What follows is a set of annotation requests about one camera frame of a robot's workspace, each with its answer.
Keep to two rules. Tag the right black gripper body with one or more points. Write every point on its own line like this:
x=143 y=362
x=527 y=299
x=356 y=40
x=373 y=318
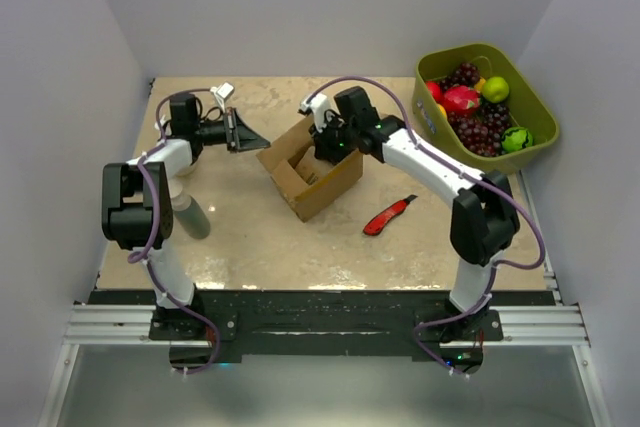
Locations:
x=336 y=140

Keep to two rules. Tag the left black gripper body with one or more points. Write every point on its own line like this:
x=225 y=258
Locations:
x=232 y=139

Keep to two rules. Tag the brown cardboard express box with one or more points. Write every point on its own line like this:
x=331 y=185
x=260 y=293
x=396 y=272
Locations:
x=308 y=185

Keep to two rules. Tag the red black utility knife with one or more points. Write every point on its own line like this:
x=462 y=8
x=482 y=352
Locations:
x=378 y=223

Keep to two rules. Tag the small brown box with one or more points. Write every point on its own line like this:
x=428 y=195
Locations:
x=311 y=169

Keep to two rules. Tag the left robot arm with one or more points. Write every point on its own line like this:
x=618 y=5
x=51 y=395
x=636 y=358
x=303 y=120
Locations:
x=136 y=210

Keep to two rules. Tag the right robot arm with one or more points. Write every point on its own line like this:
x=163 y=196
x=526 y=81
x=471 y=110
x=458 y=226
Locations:
x=483 y=221

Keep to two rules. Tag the grey cylindrical bottle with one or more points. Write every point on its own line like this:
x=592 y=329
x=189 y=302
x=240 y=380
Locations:
x=188 y=212

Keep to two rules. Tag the orange fruit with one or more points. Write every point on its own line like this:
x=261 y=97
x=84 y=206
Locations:
x=443 y=111

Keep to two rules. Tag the red apple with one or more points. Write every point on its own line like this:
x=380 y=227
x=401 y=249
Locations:
x=435 y=90

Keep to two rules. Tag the pink dragon fruit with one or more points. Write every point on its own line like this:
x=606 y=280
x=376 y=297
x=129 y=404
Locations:
x=461 y=100

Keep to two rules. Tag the purple grape bunch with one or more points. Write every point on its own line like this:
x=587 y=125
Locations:
x=481 y=132

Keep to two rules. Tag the dark grape bunch top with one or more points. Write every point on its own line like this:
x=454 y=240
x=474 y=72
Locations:
x=466 y=74

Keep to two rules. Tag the yellow fruit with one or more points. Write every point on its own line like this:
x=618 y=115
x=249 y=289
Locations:
x=480 y=85

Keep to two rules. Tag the green apple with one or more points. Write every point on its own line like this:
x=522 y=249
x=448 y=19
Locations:
x=495 y=89

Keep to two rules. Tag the green striped melon ball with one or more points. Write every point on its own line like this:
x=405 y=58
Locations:
x=515 y=139

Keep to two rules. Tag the green plastic basket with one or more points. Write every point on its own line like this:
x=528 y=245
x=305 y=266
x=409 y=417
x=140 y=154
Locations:
x=526 y=109

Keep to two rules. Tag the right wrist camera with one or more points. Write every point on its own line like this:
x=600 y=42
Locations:
x=316 y=106

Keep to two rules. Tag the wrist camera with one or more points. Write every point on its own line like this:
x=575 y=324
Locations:
x=316 y=106
x=222 y=92

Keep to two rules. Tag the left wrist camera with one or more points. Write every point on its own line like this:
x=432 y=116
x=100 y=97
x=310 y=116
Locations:
x=222 y=92

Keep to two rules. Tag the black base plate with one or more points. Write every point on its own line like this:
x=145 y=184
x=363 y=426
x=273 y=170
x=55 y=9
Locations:
x=210 y=304

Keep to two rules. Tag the aluminium rail frame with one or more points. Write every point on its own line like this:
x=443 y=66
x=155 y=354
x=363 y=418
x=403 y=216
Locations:
x=551 y=326

